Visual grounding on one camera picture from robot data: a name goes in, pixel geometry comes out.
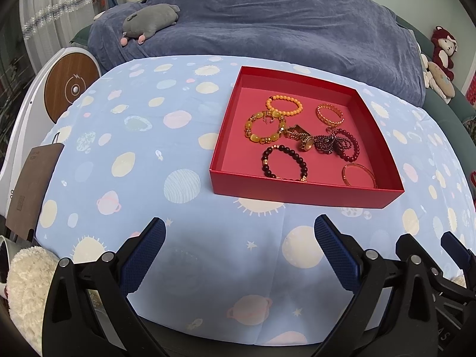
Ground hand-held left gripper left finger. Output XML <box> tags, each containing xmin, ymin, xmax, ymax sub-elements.
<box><xmin>42</xmin><ymin>217</ymin><xmax>167</xmax><ymax>357</ymax></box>

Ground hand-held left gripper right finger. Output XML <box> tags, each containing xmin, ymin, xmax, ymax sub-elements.
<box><xmin>314</xmin><ymin>214</ymin><xmax>443</xmax><ymax>357</ymax></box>

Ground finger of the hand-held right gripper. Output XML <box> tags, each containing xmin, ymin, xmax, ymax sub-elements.
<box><xmin>441</xmin><ymin>231</ymin><xmax>476</xmax><ymax>272</ymax></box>

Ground red cardboard box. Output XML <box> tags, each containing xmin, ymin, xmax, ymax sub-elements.
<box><xmin>209</xmin><ymin>66</ymin><xmax>405</xmax><ymax>209</ymax></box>

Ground thin gold bangle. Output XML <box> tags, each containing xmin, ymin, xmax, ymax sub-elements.
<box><xmin>341</xmin><ymin>163</ymin><xmax>377</xmax><ymax>188</ymax></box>

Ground dark red bead bracelet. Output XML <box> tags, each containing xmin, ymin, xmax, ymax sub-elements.
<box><xmin>327</xmin><ymin>127</ymin><xmax>361</xmax><ymax>161</ymax></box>

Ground purple multi-strand bead bracelet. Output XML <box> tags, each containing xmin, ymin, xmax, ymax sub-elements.
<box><xmin>314</xmin><ymin>134</ymin><xmax>352</xmax><ymax>157</ymax></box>

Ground gold wrist watch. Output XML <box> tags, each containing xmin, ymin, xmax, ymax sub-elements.
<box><xmin>284</xmin><ymin>124</ymin><xmax>316</xmax><ymax>152</ymax></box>

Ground black bead bracelet gold charms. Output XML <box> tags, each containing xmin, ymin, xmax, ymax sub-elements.
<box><xmin>261</xmin><ymin>144</ymin><xmax>309</xmax><ymax>182</ymax></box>

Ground yellow bead bracelet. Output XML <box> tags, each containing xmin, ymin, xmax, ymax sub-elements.
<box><xmin>244</xmin><ymin>109</ymin><xmax>288</xmax><ymax>145</ymax></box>

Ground light blue planet-print sheet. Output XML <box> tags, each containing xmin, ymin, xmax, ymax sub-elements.
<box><xmin>35</xmin><ymin>56</ymin><xmax>476</xmax><ymax>346</ymax></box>

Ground cream fluffy cloth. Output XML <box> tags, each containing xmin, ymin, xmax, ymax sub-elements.
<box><xmin>7</xmin><ymin>246</ymin><xmax>60</xmax><ymax>350</ymax></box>

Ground brown card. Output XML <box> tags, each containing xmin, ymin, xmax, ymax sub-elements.
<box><xmin>5</xmin><ymin>143</ymin><xmax>65</xmax><ymax>240</ymax></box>

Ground green sofa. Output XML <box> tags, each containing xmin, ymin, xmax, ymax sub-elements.
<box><xmin>416</xmin><ymin>45</ymin><xmax>476</xmax><ymax>138</ymax></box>

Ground gold twisted bangle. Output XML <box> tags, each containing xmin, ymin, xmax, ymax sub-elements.
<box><xmin>316</xmin><ymin>103</ymin><xmax>345</xmax><ymax>127</ymax></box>

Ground beige plush toy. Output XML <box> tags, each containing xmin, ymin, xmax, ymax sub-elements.
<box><xmin>420</xmin><ymin>53</ymin><xmax>456</xmax><ymax>104</ymax></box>

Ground white appliance with wooden disc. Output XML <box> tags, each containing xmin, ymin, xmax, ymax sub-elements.
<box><xmin>0</xmin><ymin>46</ymin><xmax>101</xmax><ymax>216</ymax></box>

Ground red monkey plush toy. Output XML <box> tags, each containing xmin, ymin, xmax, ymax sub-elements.
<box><xmin>430</xmin><ymin>26</ymin><xmax>459</xmax><ymax>69</ymax></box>

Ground blue-grey blanket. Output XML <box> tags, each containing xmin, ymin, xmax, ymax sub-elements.
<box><xmin>88</xmin><ymin>0</ymin><xmax>426</xmax><ymax>107</ymax></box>

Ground grey plush toy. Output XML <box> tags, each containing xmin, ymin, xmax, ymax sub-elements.
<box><xmin>120</xmin><ymin>4</ymin><xmax>181</xmax><ymax>47</ymax></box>

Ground white curtain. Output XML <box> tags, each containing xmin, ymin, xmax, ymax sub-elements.
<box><xmin>18</xmin><ymin>0</ymin><xmax>123</xmax><ymax>71</ymax></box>

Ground orange bead bracelet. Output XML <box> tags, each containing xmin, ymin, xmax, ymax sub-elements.
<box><xmin>265</xmin><ymin>95</ymin><xmax>303</xmax><ymax>117</ymax></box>

